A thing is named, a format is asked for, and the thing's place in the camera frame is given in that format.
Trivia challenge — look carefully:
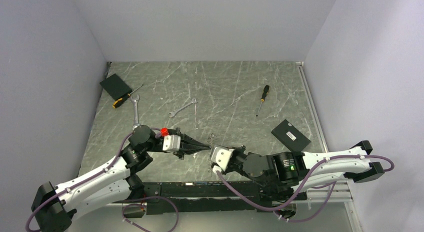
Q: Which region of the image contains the large metal key ring plate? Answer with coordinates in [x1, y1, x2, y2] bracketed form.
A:
[207, 133, 215, 174]

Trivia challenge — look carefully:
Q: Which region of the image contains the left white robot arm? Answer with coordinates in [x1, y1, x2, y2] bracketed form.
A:
[25, 125, 211, 231]

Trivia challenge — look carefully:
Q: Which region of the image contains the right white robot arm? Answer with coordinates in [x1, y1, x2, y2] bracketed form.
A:
[217, 140, 386, 199]

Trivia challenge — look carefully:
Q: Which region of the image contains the silver combination wrench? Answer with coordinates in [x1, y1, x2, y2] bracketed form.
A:
[168, 98, 198, 118]

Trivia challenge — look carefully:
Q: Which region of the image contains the silver wrench left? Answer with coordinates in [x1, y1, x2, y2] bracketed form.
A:
[130, 94, 141, 131]

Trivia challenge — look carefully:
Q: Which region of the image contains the black box right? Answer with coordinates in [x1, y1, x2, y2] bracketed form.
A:
[271, 119, 311, 152]

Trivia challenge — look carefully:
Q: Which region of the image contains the black box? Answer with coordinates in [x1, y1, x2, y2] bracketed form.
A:
[271, 119, 311, 152]
[99, 74, 133, 100]

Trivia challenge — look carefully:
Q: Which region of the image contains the orange black screwdriver right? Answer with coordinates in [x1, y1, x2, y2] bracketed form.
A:
[255, 85, 270, 117]

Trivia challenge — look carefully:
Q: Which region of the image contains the orange black screwdriver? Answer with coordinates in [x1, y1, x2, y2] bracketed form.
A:
[255, 85, 270, 117]
[112, 84, 143, 109]

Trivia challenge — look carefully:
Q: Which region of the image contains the orange black screwdriver left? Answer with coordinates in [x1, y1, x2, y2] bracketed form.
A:
[112, 84, 143, 109]

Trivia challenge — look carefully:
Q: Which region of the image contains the black box left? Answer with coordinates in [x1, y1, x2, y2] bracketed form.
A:
[99, 74, 133, 100]

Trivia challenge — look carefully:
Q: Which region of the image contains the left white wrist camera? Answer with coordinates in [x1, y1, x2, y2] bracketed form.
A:
[160, 128, 181, 153]

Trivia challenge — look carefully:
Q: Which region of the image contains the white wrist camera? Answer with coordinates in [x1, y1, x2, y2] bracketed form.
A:
[210, 145, 234, 173]
[160, 128, 181, 153]

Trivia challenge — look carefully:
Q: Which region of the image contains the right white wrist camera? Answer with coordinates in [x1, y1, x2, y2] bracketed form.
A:
[210, 145, 234, 173]

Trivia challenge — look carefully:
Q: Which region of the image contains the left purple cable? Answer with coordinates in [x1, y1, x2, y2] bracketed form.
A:
[25, 127, 180, 232]

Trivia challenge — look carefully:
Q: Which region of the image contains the purple cable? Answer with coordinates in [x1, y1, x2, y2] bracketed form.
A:
[25, 127, 180, 232]
[215, 154, 396, 223]

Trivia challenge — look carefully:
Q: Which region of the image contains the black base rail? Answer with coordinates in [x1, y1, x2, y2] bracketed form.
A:
[110, 180, 307, 215]

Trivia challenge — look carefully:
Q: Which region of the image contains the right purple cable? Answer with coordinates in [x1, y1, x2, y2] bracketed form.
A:
[215, 154, 396, 223]

